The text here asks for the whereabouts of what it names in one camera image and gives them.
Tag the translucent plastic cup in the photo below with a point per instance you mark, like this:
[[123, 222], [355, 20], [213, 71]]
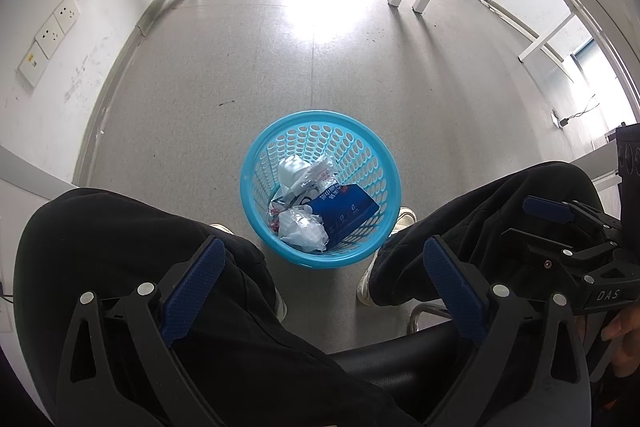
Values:
[[290, 172]]

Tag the white wall socket yellow sticker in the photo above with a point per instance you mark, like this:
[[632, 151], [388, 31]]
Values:
[[34, 63]]

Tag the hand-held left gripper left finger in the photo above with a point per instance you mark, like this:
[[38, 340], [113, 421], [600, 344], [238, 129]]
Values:
[[192, 292]]

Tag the person's right forearm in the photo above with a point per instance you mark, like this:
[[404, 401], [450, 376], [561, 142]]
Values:
[[620, 402]]

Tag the white right shoe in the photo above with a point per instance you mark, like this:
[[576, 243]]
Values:
[[405, 217]]

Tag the clear plastic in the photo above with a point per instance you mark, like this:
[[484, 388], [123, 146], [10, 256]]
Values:
[[322, 172]]

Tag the blue packet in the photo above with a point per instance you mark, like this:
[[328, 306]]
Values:
[[345, 209]]

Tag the white translucent plastic bag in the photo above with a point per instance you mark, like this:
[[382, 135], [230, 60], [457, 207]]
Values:
[[302, 229]]

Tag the blue plastic mesh basket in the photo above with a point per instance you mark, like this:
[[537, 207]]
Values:
[[350, 147]]

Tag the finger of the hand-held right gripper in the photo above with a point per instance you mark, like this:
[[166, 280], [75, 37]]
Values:
[[540, 243], [547, 208]]

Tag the person's right hand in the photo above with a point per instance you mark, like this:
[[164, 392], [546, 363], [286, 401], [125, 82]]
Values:
[[627, 332]]

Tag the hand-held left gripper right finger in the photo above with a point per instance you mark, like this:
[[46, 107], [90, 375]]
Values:
[[452, 287]]

